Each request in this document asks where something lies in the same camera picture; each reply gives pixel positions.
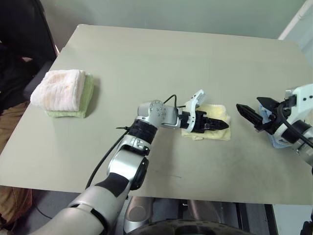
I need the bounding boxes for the brown trousers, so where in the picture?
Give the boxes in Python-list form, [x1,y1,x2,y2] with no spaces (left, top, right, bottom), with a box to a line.
[0,100,34,231]

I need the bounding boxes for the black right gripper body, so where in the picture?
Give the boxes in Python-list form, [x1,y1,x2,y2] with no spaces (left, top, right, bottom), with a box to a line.
[265,95,298,135]

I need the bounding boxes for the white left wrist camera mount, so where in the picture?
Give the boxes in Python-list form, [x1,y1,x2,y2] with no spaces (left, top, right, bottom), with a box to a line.
[180,89,208,134]

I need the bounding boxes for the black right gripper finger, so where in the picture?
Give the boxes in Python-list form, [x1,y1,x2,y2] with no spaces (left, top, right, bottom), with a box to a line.
[236,103,266,132]
[256,96,282,113]

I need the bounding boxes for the yellow towel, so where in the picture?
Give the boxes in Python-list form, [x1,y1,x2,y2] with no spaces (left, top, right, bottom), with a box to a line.
[180,103,232,142]

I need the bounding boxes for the white wall pipe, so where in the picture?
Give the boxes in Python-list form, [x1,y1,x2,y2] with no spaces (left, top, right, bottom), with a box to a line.
[278,0,313,40]

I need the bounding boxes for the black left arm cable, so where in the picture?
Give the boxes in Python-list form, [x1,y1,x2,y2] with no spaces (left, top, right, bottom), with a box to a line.
[85,94,186,189]

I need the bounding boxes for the pink folded towel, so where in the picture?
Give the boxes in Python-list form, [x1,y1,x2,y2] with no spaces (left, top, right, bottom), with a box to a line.
[29,69,87,111]

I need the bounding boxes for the light blue cloth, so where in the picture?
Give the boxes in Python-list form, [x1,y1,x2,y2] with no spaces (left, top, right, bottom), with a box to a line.
[258,104,294,149]

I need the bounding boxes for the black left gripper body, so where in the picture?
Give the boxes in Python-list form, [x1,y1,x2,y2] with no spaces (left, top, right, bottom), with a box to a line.
[188,110,213,134]

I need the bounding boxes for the green folded towel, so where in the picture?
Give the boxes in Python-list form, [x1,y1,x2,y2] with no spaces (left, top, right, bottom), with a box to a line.
[45,73,95,118]

